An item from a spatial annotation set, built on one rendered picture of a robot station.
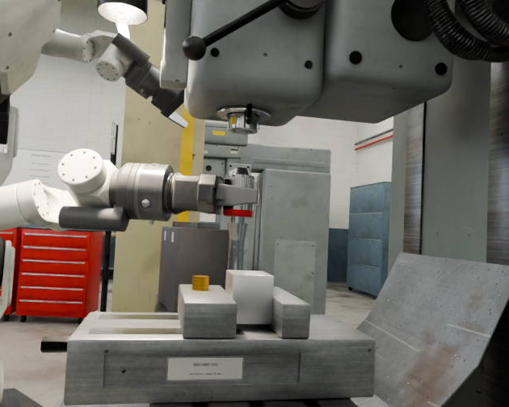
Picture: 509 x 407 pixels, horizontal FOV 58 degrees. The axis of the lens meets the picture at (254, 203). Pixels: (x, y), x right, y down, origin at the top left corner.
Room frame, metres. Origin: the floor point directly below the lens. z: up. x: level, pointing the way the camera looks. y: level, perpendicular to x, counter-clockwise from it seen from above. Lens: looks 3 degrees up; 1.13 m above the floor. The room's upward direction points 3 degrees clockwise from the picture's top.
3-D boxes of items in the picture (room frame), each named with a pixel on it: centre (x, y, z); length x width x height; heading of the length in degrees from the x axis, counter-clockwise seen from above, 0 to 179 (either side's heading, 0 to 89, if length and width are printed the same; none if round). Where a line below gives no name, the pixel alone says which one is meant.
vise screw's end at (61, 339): (0.55, 0.22, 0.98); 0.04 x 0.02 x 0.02; 102
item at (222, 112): (0.70, 0.02, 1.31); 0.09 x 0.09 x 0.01
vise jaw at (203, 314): (0.59, 0.06, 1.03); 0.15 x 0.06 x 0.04; 12
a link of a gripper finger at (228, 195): (0.67, 0.03, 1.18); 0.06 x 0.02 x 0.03; 87
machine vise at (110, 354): (0.59, 0.03, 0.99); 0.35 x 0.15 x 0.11; 102
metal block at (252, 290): (0.60, 0.00, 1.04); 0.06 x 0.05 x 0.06; 12
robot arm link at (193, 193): (0.71, 0.12, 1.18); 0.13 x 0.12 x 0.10; 177
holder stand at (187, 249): (1.08, 0.14, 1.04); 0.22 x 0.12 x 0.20; 20
